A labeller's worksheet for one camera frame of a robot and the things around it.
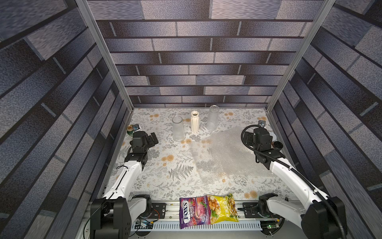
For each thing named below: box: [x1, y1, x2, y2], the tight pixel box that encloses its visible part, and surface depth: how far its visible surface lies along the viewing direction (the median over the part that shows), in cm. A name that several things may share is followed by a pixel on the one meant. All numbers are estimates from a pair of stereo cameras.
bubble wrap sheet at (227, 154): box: [191, 126, 272, 184], surface depth 92 cm
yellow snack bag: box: [206, 193, 240, 225], surface depth 73 cm
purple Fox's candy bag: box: [179, 195, 212, 230], surface depth 73 cm
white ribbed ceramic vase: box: [191, 110, 200, 134], surface depth 97 cm
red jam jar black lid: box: [271, 140, 284, 151], surface depth 91 cm
